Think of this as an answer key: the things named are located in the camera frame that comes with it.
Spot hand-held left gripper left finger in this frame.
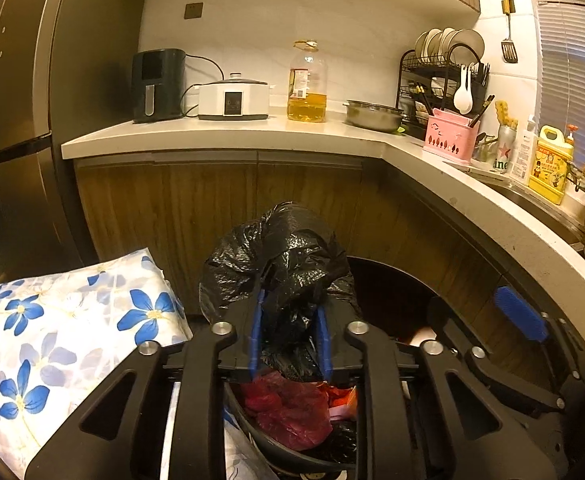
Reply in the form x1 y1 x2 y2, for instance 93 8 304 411
25 280 266 480

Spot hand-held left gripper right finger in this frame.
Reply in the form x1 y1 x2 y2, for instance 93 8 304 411
316 305 558 480

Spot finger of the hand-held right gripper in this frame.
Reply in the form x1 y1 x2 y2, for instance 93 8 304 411
492 286 580 381
428 296 488 361

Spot black trash bin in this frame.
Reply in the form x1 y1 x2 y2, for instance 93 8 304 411
222 255 523 480

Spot large black plastic bag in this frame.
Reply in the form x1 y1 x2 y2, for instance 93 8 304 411
198 201 363 383

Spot dark red plastic bag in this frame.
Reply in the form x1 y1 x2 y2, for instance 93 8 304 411
242 372 333 451

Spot steel sink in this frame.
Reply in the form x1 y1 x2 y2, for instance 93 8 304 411
477 175 585 251

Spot yellow detergent bottle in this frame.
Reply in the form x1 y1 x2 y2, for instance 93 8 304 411
528 124 575 206

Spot wooden base cabinet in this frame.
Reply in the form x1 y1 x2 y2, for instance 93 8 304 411
72 152 573 361

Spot white plastic bottle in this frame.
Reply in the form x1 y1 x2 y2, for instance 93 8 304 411
509 116 540 188

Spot silver beer can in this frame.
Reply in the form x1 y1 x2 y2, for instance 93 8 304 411
492 125 519 175

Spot blue floral tablecloth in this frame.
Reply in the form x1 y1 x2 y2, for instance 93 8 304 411
0 247 273 480

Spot pink utensil holder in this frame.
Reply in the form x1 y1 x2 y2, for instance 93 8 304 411
423 107 480 163

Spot yellow knobby utensil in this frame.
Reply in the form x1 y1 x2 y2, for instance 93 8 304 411
495 100 519 128

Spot light stone kitchen counter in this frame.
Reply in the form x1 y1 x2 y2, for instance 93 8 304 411
61 112 585 341

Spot white rice spoon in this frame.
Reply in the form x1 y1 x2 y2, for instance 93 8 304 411
453 64 474 115

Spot steel mixing bowl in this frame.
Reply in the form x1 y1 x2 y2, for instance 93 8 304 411
343 99 407 133

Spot white electric cooker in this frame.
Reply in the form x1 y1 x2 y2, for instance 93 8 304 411
197 73 276 122

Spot cooking oil bottle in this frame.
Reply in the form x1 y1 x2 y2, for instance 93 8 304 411
287 39 329 123

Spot window blinds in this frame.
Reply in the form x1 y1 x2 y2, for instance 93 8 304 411
525 0 585 181

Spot hanging black spatula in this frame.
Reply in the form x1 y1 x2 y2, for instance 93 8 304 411
501 0 519 65

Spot black air fryer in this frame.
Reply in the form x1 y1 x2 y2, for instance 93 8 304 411
131 48 188 124

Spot row of white plates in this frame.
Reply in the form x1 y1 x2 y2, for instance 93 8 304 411
415 27 485 63

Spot dark steel refrigerator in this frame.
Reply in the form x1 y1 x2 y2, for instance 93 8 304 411
0 0 146 266

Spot black wire dish rack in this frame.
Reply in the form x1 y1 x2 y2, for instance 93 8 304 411
398 42 490 138

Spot black power cable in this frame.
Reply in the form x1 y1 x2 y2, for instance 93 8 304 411
180 55 226 116

